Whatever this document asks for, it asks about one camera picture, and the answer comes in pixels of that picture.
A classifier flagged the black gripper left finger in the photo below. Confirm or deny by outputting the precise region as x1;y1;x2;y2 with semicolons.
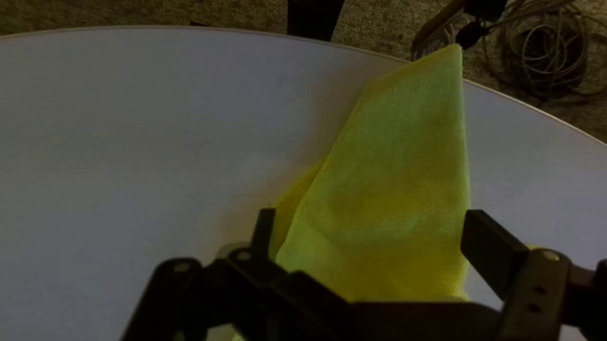
119;207;304;341

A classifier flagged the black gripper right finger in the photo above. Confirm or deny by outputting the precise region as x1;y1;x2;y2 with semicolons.
458;209;607;341

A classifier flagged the yellow towel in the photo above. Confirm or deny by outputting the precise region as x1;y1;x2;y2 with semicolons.
267;42;471;304

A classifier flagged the coiled grey cable bundle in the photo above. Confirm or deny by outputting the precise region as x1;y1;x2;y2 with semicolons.
409;0;607;107

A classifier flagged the black metal post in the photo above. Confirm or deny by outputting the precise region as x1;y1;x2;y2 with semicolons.
284;0;346;44

